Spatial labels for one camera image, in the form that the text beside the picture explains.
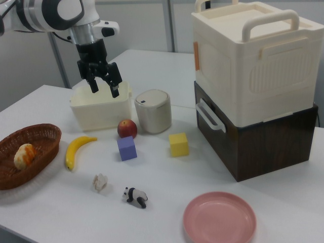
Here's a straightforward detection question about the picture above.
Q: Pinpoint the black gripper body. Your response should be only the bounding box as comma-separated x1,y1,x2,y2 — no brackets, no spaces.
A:
75,39,109,82

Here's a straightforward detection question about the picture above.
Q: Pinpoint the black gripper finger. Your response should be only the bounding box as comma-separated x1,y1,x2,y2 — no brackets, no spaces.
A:
86,74,100,94
105,62,122,99

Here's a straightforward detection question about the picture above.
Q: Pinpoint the dark wood drawer white handle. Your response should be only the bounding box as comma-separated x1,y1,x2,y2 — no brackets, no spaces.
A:
193,80,240,182

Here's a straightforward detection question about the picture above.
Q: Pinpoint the cream open plastic bin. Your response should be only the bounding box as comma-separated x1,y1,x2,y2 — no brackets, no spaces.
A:
69,80,133,132

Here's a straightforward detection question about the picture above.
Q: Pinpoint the dark wood drawer cabinet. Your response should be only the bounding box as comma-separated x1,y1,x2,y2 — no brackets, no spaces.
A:
236,102,319,182

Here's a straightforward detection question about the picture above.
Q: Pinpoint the red apple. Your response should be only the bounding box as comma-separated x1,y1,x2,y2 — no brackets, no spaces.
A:
117,118,138,139

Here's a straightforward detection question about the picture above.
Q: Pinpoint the small cream lidded trash can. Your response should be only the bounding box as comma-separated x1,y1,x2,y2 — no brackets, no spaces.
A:
134,89,172,134

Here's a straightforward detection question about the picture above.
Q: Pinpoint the yellow banana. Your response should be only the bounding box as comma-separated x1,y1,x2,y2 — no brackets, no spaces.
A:
65,136,98,172

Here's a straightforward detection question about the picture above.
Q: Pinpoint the purple foam cube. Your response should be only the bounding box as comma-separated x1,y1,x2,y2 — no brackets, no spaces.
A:
116,136,138,162

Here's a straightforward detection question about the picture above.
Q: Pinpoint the brown wicker basket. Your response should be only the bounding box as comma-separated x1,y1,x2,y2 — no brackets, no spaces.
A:
0,123,62,190

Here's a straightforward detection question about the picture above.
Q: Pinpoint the orange latch strip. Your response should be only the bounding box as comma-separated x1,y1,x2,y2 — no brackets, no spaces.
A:
193,42,200,71

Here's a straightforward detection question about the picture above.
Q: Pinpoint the yellow foam cube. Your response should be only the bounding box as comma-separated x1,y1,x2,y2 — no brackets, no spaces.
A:
169,132,190,157

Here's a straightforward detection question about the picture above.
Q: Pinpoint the crumpled white paper ball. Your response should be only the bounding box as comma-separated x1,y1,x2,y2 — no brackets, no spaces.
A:
92,173,108,193

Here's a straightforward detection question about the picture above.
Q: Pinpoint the bread piece orange crust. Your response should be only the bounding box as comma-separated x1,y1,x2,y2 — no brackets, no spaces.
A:
14,143,37,170

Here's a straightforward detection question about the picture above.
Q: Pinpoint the small panda toy figure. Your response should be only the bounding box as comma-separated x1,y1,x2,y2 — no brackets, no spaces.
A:
123,186,149,209

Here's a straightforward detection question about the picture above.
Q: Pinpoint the cream plastic storage box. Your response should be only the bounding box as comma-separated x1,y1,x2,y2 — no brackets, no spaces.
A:
191,0,322,127

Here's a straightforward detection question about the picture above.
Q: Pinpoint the pink plastic plate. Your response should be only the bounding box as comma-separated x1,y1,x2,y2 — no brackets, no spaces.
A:
183,191,257,243

